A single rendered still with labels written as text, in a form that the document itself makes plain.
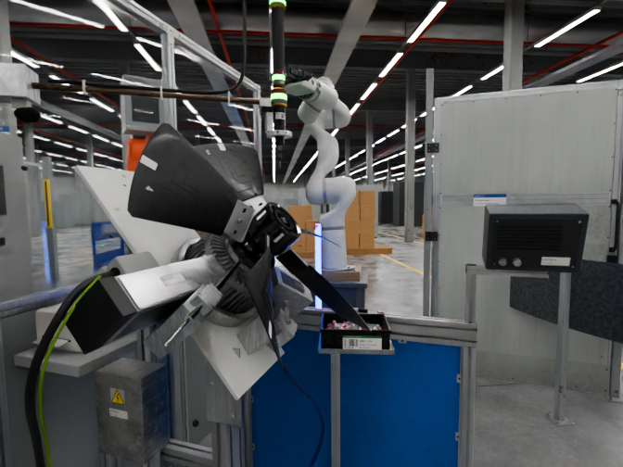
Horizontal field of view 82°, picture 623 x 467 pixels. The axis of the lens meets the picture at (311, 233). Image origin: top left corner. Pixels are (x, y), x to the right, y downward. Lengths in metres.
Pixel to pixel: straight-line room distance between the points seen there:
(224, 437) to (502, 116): 2.47
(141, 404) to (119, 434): 0.12
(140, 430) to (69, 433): 0.49
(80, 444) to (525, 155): 2.76
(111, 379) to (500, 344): 2.45
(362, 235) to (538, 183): 6.78
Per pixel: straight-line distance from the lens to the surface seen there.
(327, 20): 9.68
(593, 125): 2.92
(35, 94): 1.11
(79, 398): 1.54
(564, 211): 1.29
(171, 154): 0.81
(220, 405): 1.03
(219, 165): 1.07
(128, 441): 1.14
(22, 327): 1.35
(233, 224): 0.87
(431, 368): 1.42
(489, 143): 2.78
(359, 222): 9.16
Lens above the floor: 1.26
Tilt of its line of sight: 5 degrees down
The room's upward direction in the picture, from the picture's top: 1 degrees counter-clockwise
